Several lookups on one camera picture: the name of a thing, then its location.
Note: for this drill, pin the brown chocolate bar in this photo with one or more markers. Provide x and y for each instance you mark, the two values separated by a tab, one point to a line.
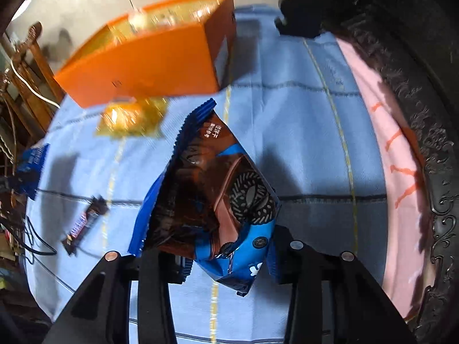
84	224

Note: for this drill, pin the brown wooden chair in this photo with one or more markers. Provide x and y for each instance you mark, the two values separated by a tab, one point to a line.
21	71

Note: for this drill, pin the yellow snack packet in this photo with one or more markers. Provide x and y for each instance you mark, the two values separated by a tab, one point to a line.
129	118

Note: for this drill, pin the dark carved wooden furniture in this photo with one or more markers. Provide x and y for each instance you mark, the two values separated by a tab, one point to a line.
412	43

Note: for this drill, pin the pink cloth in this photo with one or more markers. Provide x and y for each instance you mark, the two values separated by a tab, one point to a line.
387	186

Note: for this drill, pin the orange cardboard box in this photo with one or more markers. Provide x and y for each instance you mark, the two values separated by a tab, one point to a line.
143	64

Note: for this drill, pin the blue brown cookie packet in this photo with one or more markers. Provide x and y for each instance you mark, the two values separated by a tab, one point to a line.
215	193

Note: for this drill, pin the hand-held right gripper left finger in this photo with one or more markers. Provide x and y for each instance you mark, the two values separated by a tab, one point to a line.
184	268

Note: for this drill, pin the blue snack packet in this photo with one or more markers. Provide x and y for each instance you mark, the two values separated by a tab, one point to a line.
32	165

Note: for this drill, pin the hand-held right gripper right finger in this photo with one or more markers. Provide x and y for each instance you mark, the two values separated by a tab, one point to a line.
275	265

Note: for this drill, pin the blue checked cloth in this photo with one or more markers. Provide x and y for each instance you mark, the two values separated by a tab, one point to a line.
304	132

